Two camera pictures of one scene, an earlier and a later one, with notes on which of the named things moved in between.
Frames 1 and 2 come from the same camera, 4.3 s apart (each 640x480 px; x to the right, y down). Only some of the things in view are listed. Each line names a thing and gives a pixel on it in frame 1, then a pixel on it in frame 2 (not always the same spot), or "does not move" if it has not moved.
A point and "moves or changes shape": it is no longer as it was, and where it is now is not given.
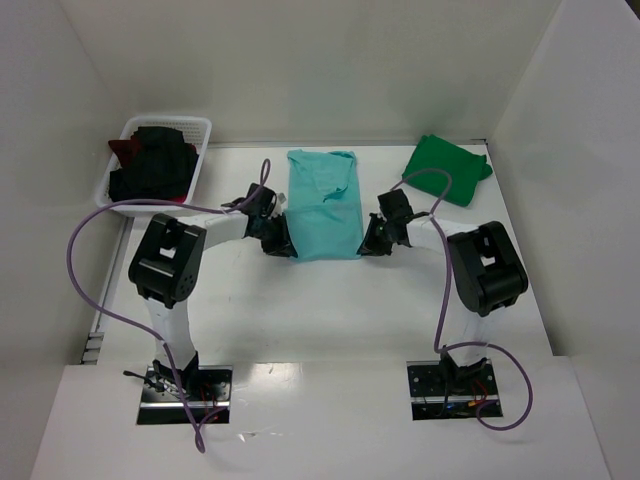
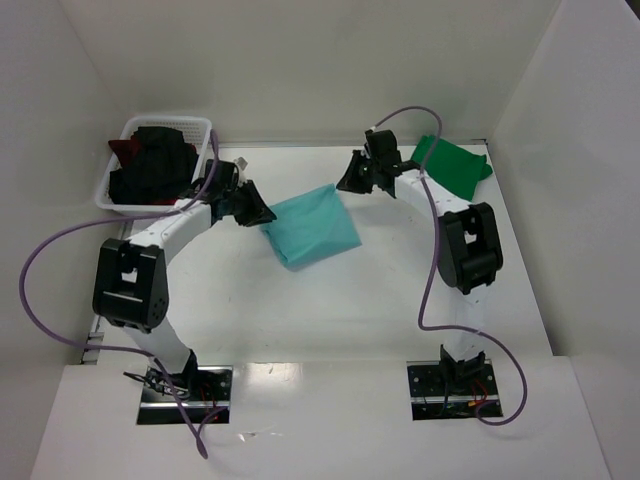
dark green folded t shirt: (465, 168) does not move
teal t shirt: (324, 209) moves or changes shape
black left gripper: (279, 236) -> (245, 201)
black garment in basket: (161, 166) does not move
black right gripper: (376, 236) -> (368, 169)
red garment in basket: (125, 149) does not move
